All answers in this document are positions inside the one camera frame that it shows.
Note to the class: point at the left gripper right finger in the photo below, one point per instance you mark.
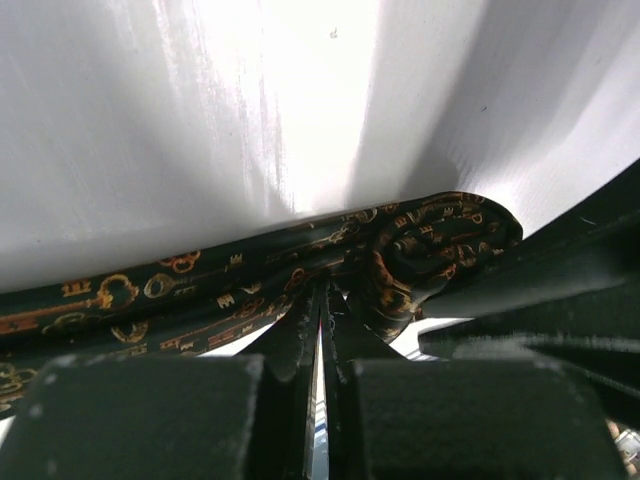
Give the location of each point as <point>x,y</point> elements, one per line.
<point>392,418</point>

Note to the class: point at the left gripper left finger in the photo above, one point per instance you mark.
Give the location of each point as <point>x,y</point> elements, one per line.
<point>249,416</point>

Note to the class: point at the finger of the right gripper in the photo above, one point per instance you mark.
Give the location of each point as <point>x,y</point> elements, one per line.
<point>580,334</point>
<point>592,246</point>

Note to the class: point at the dark key-patterned tie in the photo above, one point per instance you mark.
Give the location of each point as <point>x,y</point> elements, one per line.
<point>387,261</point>

